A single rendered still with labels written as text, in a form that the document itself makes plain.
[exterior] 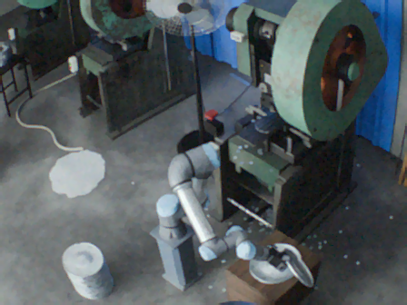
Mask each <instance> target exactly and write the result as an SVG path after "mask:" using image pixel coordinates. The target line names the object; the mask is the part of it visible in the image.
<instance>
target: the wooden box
mask: <svg viewBox="0 0 407 305"><path fill-rule="evenodd" d="M276 243H278V244H287V245H288V246H292V247H293V248H295V249H296V250H297V251H298V252H299V254H301V260H302V262H304V265H306V268H308V270H309V272H310V273H311V274H312V275H311V276H312V277H313V286H312V287H311V288H310V287H309V286H306V285H305V284H304V283H302V282H301V281H300V280H299V278H300V277H298V276H297V277H298V278H297V277H296V276H295V275H294V276H293V277H292V278H290V279H289V280H286V281H284V282H280V283H277V284H272V283H270V284H268V283H265V282H264V283H262V282H261V281H258V279H256V278H255V277H253V275H252V273H251V272H250V261H251V260H249V259H248V260H245V259H243V258H240V259H239V260H238V261H237V262H235V263H233V264H232V265H230V266H229V267H228V268H227V269H226V271H225V276H226V285H227V292H226V294H227V299H228V300H245V301H250V302H252V303H256V304H259V305H298V304H299V303H300V302H302V300H304V299H305V298H306V297H307V296H308V295H309V294H310V293H311V292H312V291H313V290H314V285H315V283H316V280H317V275H318V273H319V269H320V264H321V263H322V258H321V257H319V256H318V255H316V254H315V253H313V252H312V251H309V249H308V250H307V249H306V248H305V247H303V246H302V244H301V245H299V243H298V242H295V241H294V240H292V239H291V238H289V237H287V236H286V235H285V234H283V233H281V232H280V231H278V230H275V231H274V232H273V233H271V234H270V235H269V236H268V237H267V238H265V239H264V240H263V241H262V242H260V243H259V244H258V245H263V246H269V245H270V244H271V245H273V244H276Z"/></svg>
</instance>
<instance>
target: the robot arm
mask: <svg viewBox="0 0 407 305"><path fill-rule="evenodd" d="M219 166H220V160H219V157H218V154H217V152H216V150H215V149H214V148H213V147H212V145H211V144H209V143H207V144H205V145H202V146H200V147H197V148H195V149H192V150H191V151H188V152H183V153H180V154H178V155H176V156H175V157H174V158H173V160H172V161H171V163H170V166H169V171H168V180H169V185H170V187H171V188H172V190H173V192H175V193H177V196H175V195H170V194H166V195H164V196H163V197H161V198H160V199H159V201H158V203H157V213H158V216H159V219H160V222H161V223H160V227H159V234H160V236H161V237H162V238H163V239H165V240H167V241H179V240H181V239H182V238H183V237H184V236H185V235H186V233H187V228H186V225H185V224H184V222H183V220H182V218H183V217H185V216H188V218H189V221H190V223H191V224H192V226H193V227H194V230H195V233H196V235H197V237H198V238H199V240H200V242H201V244H202V246H201V247H200V248H199V252H201V255H202V257H203V258H204V259H205V260H206V261H209V260H212V259H214V258H216V257H217V256H221V255H223V254H225V253H227V252H229V251H232V250H234V249H237V255H238V257H241V258H243V259H245V260H248V259H249V260H253V261H267V262H268V263H269V264H270V265H271V266H273V267H274V268H275V269H277V270H278V271H279V272H280V273H283V272H284V271H285V270H286V269H287V267H288V265H287V264H286V263H287V261H288V260H289V259H290V256H288V255H287V254H288V253H287V252H285V251H281V252H279V251H278V250H277V249H275V248H278V247H276V246H275V245H274V244H273V245H271V244H270V245H269V246H268V247H266V246H263V245H256V244H255V243H254V242H253V241H252V240H251V239H250V237H249V236H248V235H247V234H246V232H245V231H244V230H242V229H241V228H240V227H239V226H234V227H232V228H231V229H230V230H229V231H228V232H227V235H226V236H224V237H222V238H220V239H218V237H217V236H216V234H215V231H214V229H213V227H212V225H211V223H210V222H209V220H208V217H207V215H206V213H205V211H204V209H206V208H207V207H208V206H209V204H210V200H209V195H208V192H207V191H206V189H205V186H206V183H207V179H208V178H209V177H210V176H211V175H212V173H213V169H215V168H217V167H219ZM270 246H272V247H271V248H269V247H270ZM274 247H275V248H274ZM281 259H283V260H281ZM284 260H286V261H284Z"/></svg>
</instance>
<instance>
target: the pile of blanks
mask: <svg viewBox="0 0 407 305"><path fill-rule="evenodd" d="M102 259H104V258H102ZM64 269H65V268H64ZM65 271H66V272H67V270H66V269H65ZM67 274H68V277H69V279H70V280H71V281H72V283H73V284H74V287H75V288H76V290H77V291H78V292H79V294H80V295H82V296H84V297H86V298H87V299H94V300H95V299H101V298H102V297H105V295H106V296H107V295H108V294H109V293H110V292H111V291H112V289H113V287H114V281H113V279H112V277H111V274H110V271H109V269H108V267H107V264H106V263H105V260H104V261H103V266H102V269H100V270H99V271H98V272H97V273H96V274H94V275H92V276H91V277H89V276H88V277H83V278H81V277H75V276H74V275H72V274H70V273H68V272H67Z"/></svg>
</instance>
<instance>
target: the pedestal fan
mask: <svg viewBox="0 0 407 305"><path fill-rule="evenodd" d="M146 1H147V0H146ZM198 1H201V0H152V1H151V0H150V1H147V2H144V4H145V3H146V7H147V10H150V11H151V9H152V10H153V11H151V12H154V13H155V15H157V17H158V16H159V17H162V18H167V19H168V18H170V17H172V18H173V17H174V16H175V15H176V16H177V17H178V16H180V14H185V16H180V17H182V18H183V19H184V25H189V28H190V32H189V30H188V32H186V33H189V34H190V36H191V43H192V49H191V53H190V55H191V57H192V66H193V74H194V90H195V99H196V107H197V116H198V125H199V129H196V130H193V131H190V132H189V133H188V134H187V135H185V137H182V139H181V140H180V141H179V142H178V144H177V146H176V151H177V153H178V154H180V153H186V152H188V151H191V150H192V149H195V148H197V147H200V146H202V145H205V144H207V143H213V142H215V137H214V136H212V135H211V134H209V133H208V132H207V131H206V130H205V128H204V113H203V108H204V101H203V97H202V91H201V84H200V75H199V65H198V56H197V55H198V49H197V48H196V47H195V31H194V25H196V26H199V27H198V28H204V30H205V31H206V32H207V30H210V29H211V28H213V30H215V29H216V28H215V29H214V27H213V25H212V23H213V22H214V24H215V23H216V22H215V20H216V21H217V22H220V21H218V20H219V19H221V18H220V17H219V16H222V14H227V13H223V11H225V10H219V11H220V12H221V11H222V12H221V13H217V14H219V16H218V18H219V19H218V18H217V17H215V18H217V19H218V20H217V19H215V18H214V17H213V16H212V14H211V13H210V11H209V9H208V11H207V9H206V8H207V7H208V8H209V7H210V5H211V4H212V3H211V2H213V1H210V0H209V1H210V4H207V5H208V6H206V8H205V9H206V10H204V9H202V7H200V6H201V5H199V3H198V4H197V2H198ZM201 2H202V1H201ZM222 2H224V0H222ZM196 4H197V5H199V7H198V6H197V5H196ZM224 5H225V4H224V3H223V7H220V8H221V9H223V8H224V7H225V8H226V7H227V6H224ZM144 6H145V5H144ZM211 6H214V5H211ZM144 10H146V8H145V9H144ZM179 13H180V14H179ZM178 14H179V15H178ZM176 16H175V17H176ZM157 17H156V18H157ZM159 17H158V18H159ZM177 17H176V18H177ZM185 17H186V21H188V23H189V24H185ZM156 18H155V20H156ZM182 18H181V21H182ZM214 19H215V20H214ZM168 20H169V19H168ZM172 20H173V19H172ZM169 21H170V20H169ZM156 22H158V21H157V20H156ZM170 22H171V21H170ZM172 22H173V21H172ZM159 23H160V22H158V23H157V24H159ZM173 23H174V24H175V23H176V22H173ZM173 23H172V24H173ZM220 23H221V22H220ZM172 24H170V25H172ZM174 24H173V25H172V27H178V26H176V25H177V24H178V23H176V25H175V26H174ZM180 24H181V22H180ZM180 24H179V26H180ZM160 25H163V24H159V26H160ZM170 25H169V26H170ZM169 26H168V27H169ZM156 27H158V26H156ZM162 27H165V26H164V25H163V26H162ZM166 27H167V26H166ZM166 27H165V28H166ZM168 27H167V28H168ZM179 28H181V27H178V30H179ZM187 28H188V27H187ZM187 28H183V25H182V29H187ZM198 28H197V30H198ZM168 29H170V28H168ZM171 30H172V28H171V29H170V31H171ZM204 30H203V29H202V30H201V31H203V32H204ZM172 31H173V32H174V31H176V30H172ZM210 31H211V30H210ZM176 32H177V34H178V32H179V31H176ZM184 32H185V30H184ZM211 32H212V31H211ZM186 33H185V35H182V36H187V35H186ZM207 33H210V32H207ZM207 33H206V34H207ZM249 86H250V84H249V85H248V88H249ZM248 88H247V89H248ZM247 89H245V90H247ZM245 90H244V91H245ZM244 91H243V92H242V94H243V93H244ZM242 94H241V95H242ZM241 95H240V96H241ZM240 96H239V97H240ZM239 97H238V98H239ZM238 98H237V99H238ZM237 99H236V100H237ZM236 100H235V101H236ZM202 101H203V102H202ZM235 101H234V102H235ZM234 102H233V103H234ZM233 103H231V104H233ZM231 104H230V105H231ZM230 105H229V106H230ZM229 106H228V107H229ZM228 107H227V108H228ZM227 108H226V109H227ZM226 109H225V110H226ZM225 110H224V111H225ZM204 111H205V109H204ZM224 111H222V112H221V113H220V114H222V113H223V112H224ZM220 114H219V115H220ZM219 115H217V116H219ZM217 116H215V117H214V118H216V117H217Z"/></svg>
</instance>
